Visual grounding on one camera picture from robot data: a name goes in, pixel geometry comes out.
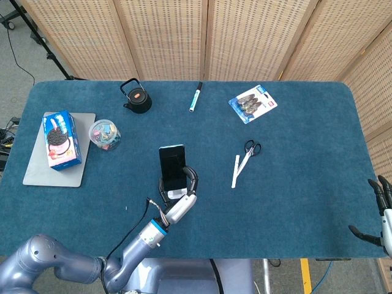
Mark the black tripod stand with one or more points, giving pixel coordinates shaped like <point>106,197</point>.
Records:
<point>49,56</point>

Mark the green white marker pen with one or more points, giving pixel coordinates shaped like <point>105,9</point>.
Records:
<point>195,98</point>

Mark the binder clip blister pack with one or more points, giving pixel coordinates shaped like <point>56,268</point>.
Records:
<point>251,104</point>

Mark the black cast iron teapot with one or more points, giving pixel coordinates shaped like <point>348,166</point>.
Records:
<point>139,102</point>

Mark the blue-grey robot torso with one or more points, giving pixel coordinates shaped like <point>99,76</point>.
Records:
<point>190,278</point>

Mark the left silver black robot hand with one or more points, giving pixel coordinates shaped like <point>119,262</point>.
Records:
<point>180,208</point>

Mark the white plastic scissor sheath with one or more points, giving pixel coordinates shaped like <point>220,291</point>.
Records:
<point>235,174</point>

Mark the woven bamboo folding screen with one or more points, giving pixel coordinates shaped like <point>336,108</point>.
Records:
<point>168,36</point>

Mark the blue table cloth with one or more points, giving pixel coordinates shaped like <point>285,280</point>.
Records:
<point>275,208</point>

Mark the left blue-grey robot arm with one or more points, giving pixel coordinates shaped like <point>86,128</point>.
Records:
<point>61,263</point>

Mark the grey closed laptop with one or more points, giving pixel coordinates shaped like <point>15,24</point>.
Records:
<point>33,171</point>

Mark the black smartphone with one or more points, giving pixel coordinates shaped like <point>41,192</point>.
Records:
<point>172,168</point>

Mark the white phone stand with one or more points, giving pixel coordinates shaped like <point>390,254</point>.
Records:
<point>177,194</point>

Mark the clear jar of coloured clips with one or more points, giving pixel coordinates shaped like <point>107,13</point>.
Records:
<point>104,134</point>

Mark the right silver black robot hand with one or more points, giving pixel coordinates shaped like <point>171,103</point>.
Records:
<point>387,226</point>

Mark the blue cookie box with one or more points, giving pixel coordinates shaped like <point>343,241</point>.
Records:
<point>59,141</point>

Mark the metal table leg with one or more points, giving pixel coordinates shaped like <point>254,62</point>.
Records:
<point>266,275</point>

